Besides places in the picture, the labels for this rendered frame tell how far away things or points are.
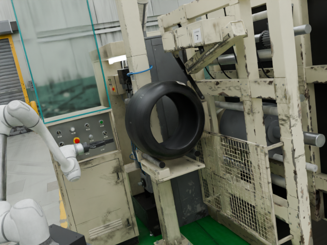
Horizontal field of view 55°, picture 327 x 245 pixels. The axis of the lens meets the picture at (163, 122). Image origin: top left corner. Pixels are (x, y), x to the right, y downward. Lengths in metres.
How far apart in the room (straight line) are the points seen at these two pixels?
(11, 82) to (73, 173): 8.99
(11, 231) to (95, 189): 1.08
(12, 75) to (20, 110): 9.19
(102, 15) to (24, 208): 9.96
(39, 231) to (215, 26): 1.51
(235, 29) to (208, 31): 0.16
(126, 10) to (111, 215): 1.68
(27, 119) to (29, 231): 0.62
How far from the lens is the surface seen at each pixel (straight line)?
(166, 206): 2.71
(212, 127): 2.69
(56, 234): 2.01
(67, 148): 2.38
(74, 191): 2.73
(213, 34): 2.00
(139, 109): 2.06
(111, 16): 11.41
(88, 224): 2.86
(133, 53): 2.42
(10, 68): 11.12
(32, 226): 1.79
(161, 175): 2.18
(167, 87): 2.12
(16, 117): 1.95
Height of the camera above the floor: 1.61
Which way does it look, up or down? 12 degrees down
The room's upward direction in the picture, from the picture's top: 10 degrees counter-clockwise
